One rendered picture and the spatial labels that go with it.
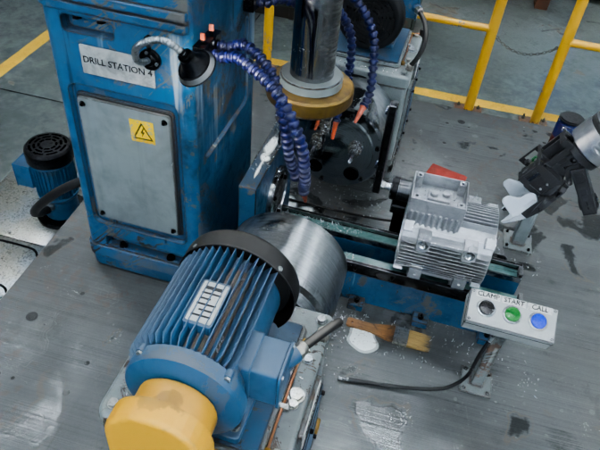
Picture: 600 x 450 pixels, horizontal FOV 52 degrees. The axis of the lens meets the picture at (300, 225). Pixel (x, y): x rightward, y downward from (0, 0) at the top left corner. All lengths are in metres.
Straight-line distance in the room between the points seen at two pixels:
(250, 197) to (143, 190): 0.24
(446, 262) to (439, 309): 0.18
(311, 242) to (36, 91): 2.98
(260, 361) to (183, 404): 0.11
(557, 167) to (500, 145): 1.00
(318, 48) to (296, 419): 0.67
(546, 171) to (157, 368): 0.79
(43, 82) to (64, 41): 2.79
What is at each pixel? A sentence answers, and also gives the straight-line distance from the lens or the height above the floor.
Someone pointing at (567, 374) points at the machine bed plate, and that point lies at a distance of 1.58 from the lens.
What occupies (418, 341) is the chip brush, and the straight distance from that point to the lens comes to 1.50.
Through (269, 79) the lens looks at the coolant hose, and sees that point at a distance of 1.07.
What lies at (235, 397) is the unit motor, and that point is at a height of 1.31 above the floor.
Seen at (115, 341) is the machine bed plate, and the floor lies 0.80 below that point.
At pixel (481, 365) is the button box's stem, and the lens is 1.41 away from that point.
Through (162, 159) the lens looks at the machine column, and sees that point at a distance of 1.29.
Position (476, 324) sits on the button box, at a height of 1.04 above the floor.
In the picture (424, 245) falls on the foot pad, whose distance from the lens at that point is 1.35.
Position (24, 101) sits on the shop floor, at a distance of 3.89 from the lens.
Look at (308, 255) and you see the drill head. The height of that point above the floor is 1.15.
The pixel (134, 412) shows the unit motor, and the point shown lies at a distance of 0.72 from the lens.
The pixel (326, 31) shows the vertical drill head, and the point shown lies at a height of 1.46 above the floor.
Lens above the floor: 1.96
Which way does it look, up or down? 43 degrees down
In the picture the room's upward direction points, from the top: 6 degrees clockwise
